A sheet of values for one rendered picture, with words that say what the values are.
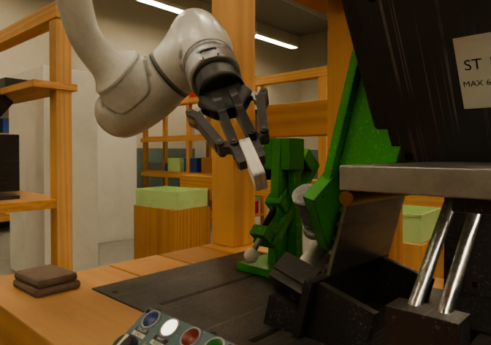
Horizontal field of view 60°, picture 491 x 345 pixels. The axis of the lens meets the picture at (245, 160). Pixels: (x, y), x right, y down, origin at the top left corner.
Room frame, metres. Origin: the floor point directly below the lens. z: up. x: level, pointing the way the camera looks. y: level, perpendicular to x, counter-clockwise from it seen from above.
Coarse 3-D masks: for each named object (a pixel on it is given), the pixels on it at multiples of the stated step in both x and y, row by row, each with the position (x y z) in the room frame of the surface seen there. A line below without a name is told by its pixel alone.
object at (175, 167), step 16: (192, 96) 6.64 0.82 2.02; (144, 144) 7.45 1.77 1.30; (208, 144) 6.98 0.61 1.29; (144, 160) 7.45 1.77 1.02; (176, 160) 6.92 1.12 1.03; (192, 160) 6.64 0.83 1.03; (208, 160) 6.47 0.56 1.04; (144, 176) 7.45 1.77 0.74; (160, 176) 7.08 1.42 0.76; (176, 176) 6.80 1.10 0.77; (208, 192) 6.98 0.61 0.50; (256, 208) 6.25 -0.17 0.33
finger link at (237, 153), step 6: (228, 144) 0.57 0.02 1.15; (222, 150) 0.57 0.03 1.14; (228, 150) 0.57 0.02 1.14; (234, 150) 0.56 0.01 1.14; (240, 150) 0.55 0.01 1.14; (234, 156) 0.56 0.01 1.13; (240, 156) 0.54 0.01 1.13; (240, 162) 0.54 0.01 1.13; (246, 162) 0.54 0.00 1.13; (240, 168) 0.54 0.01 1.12; (246, 168) 0.55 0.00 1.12
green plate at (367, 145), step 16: (352, 64) 0.50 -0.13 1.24; (352, 80) 0.50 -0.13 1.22; (352, 96) 0.51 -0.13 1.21; (352, 112) 0.51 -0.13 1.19; (368, 112) 0.50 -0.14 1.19; (336, 128) 0.51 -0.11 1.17; (352, 128) 0.51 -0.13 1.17; (368, 128) 0.50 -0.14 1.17; (336, 144) 0.52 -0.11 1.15; (352, 144) 0.51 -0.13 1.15; (368, 144) 0.50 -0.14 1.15; (384, 144) 0.49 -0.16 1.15; (336, 160) 0.52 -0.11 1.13; (352, 160) 0.51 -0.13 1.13; (368, 160) 0.50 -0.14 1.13; (384, 160) 0.49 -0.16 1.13; (400, 160) 0.48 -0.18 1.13; (336, 176) 0.53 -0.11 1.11
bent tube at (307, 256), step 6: (312, 246) 0.61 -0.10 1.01; (318, 246) 0.60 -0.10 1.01; (306, 252) 0.60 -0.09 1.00; (312, 252) 0.60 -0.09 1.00; (318, 252) 0.60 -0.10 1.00; (324, 252) 0.60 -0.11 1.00; (300, 258) 0.60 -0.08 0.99; (306, 258) 0.59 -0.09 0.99; (312, 258) 0.59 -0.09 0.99; (318, 258) 0.60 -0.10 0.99; (312, 264) 0.59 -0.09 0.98
